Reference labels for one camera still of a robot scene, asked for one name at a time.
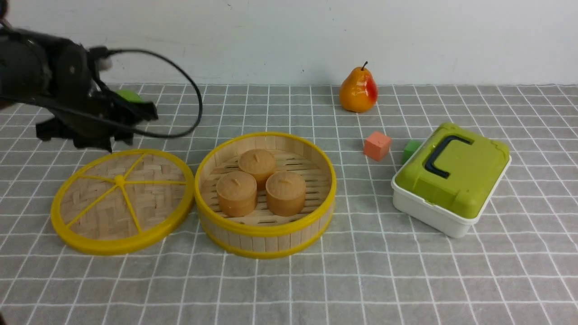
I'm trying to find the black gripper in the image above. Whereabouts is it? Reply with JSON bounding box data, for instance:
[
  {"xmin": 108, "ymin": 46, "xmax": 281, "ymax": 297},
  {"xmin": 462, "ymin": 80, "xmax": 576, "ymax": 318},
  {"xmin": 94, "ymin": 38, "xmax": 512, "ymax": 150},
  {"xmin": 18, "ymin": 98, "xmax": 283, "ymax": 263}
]
[{"xmin": 35, "ymin": 43, "xmax": 158, "ymax": 153}]

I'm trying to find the yellow rimmed bamboo steamer lid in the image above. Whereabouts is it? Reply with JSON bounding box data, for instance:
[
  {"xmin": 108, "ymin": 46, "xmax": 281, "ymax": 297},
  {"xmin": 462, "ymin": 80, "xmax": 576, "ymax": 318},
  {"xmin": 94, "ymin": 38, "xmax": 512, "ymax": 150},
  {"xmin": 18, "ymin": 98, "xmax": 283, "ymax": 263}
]
[{"xmin": 50, "ymin": 149, "xmax": 195, "ymax": 255}]

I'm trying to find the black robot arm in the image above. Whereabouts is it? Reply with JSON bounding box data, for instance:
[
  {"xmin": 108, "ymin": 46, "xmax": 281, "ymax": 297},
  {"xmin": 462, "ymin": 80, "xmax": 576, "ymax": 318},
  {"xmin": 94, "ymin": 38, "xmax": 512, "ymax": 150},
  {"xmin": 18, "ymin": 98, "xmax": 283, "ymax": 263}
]
[{"xmin": 0, "ymin": 28, "xmax": 158, "ymax": 152}]

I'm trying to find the bamboo steamer basket yellow rim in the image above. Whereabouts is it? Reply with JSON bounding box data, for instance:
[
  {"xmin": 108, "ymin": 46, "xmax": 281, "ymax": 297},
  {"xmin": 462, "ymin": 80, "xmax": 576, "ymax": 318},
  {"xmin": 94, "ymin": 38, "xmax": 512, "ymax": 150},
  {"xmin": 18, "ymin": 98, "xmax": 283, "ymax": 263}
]
[{"xmin": 194, "ymin": 132, "xmax": 338, "ymax": 259}]

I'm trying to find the green round object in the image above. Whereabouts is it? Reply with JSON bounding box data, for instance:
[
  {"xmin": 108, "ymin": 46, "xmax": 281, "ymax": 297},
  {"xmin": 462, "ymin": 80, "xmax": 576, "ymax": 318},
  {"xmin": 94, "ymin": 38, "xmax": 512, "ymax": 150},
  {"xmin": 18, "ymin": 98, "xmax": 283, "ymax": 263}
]
[{"xmin": 116, "ymin": 89, "xmax": 144, "ymax": 102}]

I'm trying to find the brown steamed bun left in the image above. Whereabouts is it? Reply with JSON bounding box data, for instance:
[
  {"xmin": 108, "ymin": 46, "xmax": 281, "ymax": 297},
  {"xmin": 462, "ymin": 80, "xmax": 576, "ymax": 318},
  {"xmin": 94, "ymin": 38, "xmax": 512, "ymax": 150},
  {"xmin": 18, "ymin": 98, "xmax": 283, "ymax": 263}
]
[{"xmin": 215, "ymin": 171, "xmax": 257, "ymax": 217}]

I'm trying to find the brown steamed bun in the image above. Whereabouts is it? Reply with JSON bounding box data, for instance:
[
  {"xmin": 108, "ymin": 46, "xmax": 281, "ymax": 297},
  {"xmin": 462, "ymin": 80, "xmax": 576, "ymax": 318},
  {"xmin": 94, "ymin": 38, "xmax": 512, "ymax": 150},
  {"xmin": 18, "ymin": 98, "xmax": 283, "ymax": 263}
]
[
  {"xmin": 215, "ymin": 171, "xmax": 257, "ymax": 217},
  {"xmin": 266, "ymin": 171, "xmax": 306, "ymax": 217},
  {"xmin": 238, "ymin": 149, "xmax": 277, "ymax": 191}
]

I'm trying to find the brown steamed bun back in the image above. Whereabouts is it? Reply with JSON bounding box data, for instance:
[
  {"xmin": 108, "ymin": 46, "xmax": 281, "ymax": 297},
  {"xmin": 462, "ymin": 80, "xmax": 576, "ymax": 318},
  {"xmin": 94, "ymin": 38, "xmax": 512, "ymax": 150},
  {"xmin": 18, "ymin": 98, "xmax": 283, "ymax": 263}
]
[{"xmin": 238, "ymin": 149, "xmax": 277, "ymax": 191}]

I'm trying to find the brown steamed bun right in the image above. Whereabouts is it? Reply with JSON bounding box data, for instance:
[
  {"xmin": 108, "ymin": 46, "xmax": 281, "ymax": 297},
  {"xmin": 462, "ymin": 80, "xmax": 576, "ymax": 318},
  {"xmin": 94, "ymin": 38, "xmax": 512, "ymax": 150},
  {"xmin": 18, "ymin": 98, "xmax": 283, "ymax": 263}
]
[{"xmin": 266, "ymin": 171, "xmax": 306, "ymax": 217}]

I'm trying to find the orange yellow pear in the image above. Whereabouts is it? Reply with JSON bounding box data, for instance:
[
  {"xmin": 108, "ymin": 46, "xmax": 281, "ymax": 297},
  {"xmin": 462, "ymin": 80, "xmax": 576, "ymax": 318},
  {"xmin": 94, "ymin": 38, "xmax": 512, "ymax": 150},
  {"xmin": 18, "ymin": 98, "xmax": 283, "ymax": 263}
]
[{"xmin": 339, "ymin": 61, "xmax": 378, "ymax": 113}]

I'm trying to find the orange cube block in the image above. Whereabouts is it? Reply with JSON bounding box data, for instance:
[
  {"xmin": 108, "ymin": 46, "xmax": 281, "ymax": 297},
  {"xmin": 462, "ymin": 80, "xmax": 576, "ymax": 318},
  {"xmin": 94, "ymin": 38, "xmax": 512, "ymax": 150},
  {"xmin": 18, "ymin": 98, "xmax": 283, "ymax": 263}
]
[{"xmin": 363, "ymin": 131, "xmax": 392, "ymax": 161}]

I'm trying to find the green cube block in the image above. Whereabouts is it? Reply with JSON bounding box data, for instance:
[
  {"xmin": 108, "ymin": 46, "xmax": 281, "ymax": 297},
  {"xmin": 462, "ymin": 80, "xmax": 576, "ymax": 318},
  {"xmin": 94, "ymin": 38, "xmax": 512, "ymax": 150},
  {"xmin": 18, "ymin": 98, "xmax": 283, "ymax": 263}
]
[{"xmin": 402, "ymin": 139, "xmax": 422, "ymax": 165}]

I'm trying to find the green and white storage box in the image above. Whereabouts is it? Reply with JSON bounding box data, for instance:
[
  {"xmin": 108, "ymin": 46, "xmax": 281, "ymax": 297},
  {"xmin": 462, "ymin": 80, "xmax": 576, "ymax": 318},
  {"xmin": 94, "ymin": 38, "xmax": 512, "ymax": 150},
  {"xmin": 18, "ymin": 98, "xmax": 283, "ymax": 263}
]
[{"xmin": 391, "ymin": 123, "xmax": 512, "ymax": 238}]

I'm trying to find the grey checked tablecloth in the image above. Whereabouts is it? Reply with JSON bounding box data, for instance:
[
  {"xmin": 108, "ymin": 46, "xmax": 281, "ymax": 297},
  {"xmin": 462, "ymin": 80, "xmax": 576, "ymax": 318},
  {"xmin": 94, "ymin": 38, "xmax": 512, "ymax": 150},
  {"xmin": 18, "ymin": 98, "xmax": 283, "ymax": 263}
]
[{"xmin": 0, "ymin": 85, "xmax": 578, "ymax": 325}]

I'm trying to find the black cable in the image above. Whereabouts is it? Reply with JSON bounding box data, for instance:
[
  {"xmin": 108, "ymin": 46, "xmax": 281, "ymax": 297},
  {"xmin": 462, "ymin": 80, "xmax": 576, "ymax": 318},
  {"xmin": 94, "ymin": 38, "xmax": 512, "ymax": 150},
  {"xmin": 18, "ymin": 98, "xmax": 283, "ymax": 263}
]
[{"xmin": 0, "ymin": 47, "xmax": 203, "ymax": 139}]

